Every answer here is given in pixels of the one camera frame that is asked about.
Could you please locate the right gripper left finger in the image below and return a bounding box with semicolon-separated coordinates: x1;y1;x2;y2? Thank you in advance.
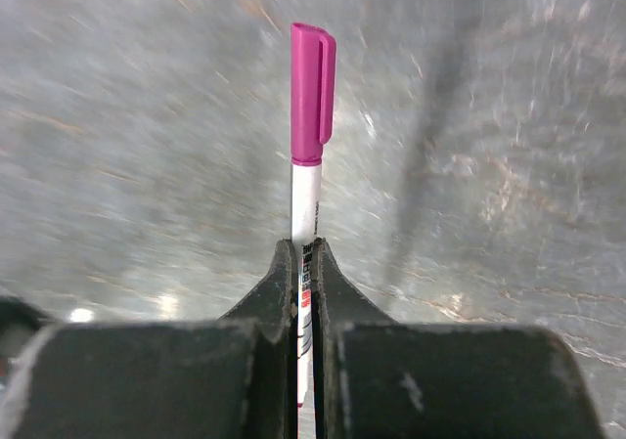
1;240;297;438

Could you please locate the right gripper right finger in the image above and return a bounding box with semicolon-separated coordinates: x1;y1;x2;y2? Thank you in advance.
312;240;604;438

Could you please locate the white marker pen body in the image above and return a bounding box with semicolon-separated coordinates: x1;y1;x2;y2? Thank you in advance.
291;159;322;408

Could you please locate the magenta marker cap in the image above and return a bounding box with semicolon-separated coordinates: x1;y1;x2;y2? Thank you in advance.
291;22;336;166

